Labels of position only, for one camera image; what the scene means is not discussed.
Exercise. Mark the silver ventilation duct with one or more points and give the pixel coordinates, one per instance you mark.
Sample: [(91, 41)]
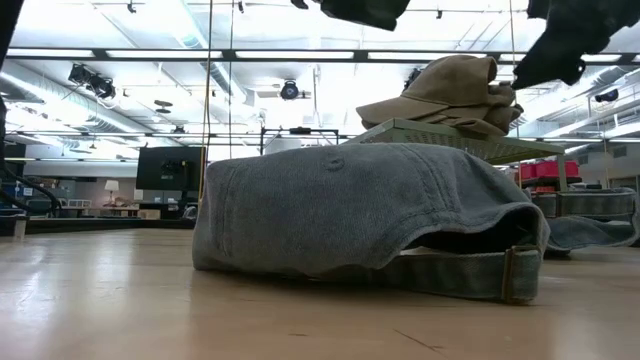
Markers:
[(50, 100), (190, 30), (600, 85)]

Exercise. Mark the black monitor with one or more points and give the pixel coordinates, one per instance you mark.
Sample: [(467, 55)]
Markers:
[(170, 167)]

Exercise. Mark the small white-shade table lamp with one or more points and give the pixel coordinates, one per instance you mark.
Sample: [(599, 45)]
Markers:
[(111, 185)]

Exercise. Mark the black ceiling spotlight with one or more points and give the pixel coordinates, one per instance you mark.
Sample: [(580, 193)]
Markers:
[(289, 91), (606, 95), (412, 77), (97, 84)]

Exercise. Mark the black overhead frame bar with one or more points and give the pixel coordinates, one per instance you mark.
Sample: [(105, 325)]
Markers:
[(230, 55)]

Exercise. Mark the black metal stand frame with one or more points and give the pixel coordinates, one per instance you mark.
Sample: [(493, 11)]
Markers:
[(300, 131)]

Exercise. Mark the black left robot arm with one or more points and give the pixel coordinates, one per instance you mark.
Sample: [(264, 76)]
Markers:
[(9, 25)]

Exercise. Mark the black table frame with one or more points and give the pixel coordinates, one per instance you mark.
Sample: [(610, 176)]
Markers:
[(100, 226)]

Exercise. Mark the red storage bin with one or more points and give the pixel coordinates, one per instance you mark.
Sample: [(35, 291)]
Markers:
[(550, 169), (528, 171)]

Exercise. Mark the blue denim baseball cap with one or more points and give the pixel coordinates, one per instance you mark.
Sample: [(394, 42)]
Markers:
[(350, 210), (590, 220)]

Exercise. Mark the green perforated metal shelf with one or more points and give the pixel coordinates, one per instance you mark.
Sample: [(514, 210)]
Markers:
[(500, 147)]

